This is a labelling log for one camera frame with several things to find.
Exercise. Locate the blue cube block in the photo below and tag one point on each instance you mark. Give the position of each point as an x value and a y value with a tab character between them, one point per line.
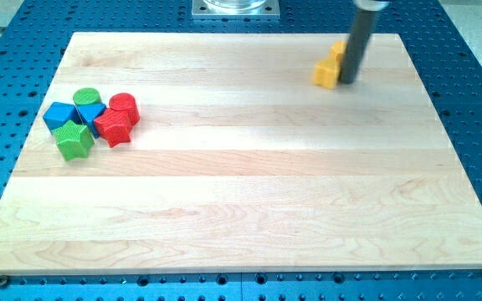
59	113

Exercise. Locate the left board clamp screw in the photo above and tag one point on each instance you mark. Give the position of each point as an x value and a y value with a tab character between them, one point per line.
4	281

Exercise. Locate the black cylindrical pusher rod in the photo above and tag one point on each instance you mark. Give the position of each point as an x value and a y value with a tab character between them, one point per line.
364	22

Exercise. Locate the red cylinder block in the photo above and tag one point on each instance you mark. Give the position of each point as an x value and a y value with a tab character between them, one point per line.
125	102

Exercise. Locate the yellow heart block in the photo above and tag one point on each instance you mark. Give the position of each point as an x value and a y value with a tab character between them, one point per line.
326	73

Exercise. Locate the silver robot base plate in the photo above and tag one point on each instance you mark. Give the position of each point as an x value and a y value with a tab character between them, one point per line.
214	9

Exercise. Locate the wooden board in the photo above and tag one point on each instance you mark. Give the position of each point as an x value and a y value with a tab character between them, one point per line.
241	164

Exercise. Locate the green star block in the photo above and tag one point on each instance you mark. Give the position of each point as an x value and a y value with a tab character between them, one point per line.
73	140

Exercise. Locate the blue triangle block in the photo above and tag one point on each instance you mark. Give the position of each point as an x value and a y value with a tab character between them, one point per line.
88	113

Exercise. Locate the yellow block behind rod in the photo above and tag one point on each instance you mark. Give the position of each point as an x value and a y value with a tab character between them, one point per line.
337	51

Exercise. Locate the green cylinder block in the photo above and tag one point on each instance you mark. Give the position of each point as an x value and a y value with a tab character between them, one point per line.
86	96

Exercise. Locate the red star block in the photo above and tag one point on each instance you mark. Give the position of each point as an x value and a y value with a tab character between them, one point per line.
114	126

